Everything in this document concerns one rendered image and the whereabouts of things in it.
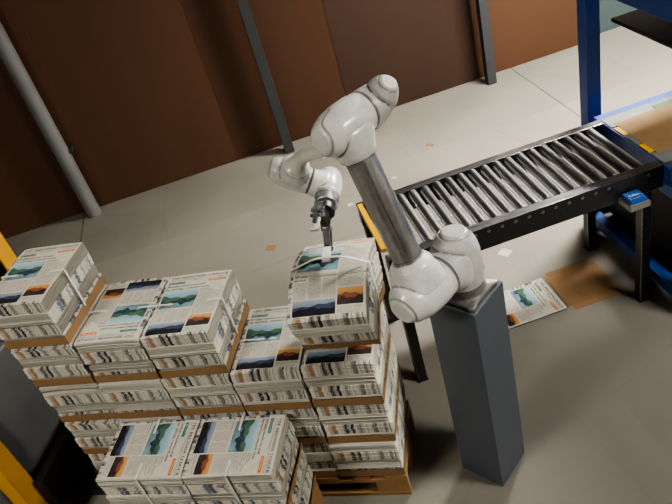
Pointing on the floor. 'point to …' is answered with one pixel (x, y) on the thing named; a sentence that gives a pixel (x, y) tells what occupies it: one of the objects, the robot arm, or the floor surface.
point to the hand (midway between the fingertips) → (320, 243)
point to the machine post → (589, 59)
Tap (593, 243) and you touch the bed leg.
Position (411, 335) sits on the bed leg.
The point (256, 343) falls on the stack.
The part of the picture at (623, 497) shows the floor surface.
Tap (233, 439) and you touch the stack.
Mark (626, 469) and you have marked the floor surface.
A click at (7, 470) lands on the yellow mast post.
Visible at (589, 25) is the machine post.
